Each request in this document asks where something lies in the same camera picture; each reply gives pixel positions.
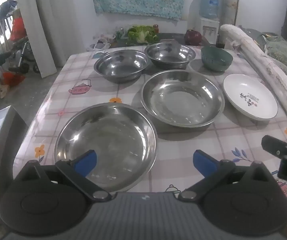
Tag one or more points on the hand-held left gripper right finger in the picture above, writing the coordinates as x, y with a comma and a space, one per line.
203, 162

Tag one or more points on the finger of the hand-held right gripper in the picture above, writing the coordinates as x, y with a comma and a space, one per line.
273, 145

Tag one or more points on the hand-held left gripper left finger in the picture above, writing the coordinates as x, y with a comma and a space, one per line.
86, 163

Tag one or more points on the large stainless steel plate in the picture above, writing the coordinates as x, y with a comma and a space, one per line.
181, 100
108, 140

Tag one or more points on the green ceramic bowl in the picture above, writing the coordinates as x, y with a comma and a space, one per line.
216, 60

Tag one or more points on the stainless steel bowl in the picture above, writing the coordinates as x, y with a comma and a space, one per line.
119, 66
169, 55

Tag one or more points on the white printed ceramic plate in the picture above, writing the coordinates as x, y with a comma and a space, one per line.
243, 87

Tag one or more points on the white rolled bolster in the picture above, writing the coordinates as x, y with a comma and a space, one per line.
266, 62

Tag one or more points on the green patterned cushion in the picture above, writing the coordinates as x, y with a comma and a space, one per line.
283, 52

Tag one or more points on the white box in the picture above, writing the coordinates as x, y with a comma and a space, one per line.
1, 125

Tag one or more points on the red floor bag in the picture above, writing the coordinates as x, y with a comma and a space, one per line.
13, 78

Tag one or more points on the grey stroller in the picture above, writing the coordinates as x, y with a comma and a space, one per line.
24, 60

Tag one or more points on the clear plastic bag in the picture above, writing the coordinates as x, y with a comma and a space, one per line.
101, 42

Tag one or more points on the white curtain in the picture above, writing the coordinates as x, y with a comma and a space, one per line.
43, 30

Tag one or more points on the green lettuce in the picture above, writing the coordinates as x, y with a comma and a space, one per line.
141, 33

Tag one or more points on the beige wooden board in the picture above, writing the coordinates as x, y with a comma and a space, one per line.
230, 10

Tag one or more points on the red hanging bag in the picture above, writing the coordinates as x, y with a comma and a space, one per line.
18, 28

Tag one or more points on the blue water bottle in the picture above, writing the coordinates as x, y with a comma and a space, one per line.
209, 3

